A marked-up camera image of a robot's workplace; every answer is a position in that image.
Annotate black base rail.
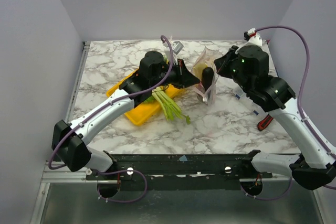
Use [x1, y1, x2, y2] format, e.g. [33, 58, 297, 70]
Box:
[86, 154, 272, 191]

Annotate aluminium frame rail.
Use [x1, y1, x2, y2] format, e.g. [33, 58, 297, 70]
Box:
[30, 41, 90, 223]

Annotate yellow toy bananas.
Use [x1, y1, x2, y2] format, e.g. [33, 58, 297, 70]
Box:
[192, 62, 207, 82]

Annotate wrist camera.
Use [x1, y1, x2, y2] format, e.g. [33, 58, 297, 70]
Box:
[171, 41, 184, 55]
[244, 28, 263, 48]

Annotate red black small tool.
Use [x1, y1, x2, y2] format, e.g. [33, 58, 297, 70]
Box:
[257, 114, 274, 131]

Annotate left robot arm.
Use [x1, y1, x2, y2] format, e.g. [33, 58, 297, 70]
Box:
[51, 51, 200, 179]

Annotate green toy cabbage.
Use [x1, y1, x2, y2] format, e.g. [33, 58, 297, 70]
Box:
[143, 96, 156, 104]

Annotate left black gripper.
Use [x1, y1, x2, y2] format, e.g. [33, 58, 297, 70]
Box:
[151, 60, 201, 90]

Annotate clear zip top bag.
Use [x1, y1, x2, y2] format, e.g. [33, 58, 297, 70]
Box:
[192, 47, 220, 105]

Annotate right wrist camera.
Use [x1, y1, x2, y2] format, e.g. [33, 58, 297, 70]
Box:
[244, 28, 263, 48]

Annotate yellow plastic bin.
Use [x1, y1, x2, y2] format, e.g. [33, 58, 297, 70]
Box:
[106, 70, 185, 126]

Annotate green toy celery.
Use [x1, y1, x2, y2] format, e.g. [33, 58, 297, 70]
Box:
[152, 87, 191, 125]

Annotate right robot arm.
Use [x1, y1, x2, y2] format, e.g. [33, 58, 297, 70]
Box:
[214, 45, 335, 190]

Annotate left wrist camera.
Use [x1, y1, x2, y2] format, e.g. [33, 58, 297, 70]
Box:
[171, 41, 184, 55]

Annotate purple toy eggplant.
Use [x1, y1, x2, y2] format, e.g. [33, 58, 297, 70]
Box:
[201, 67, 214, 91]

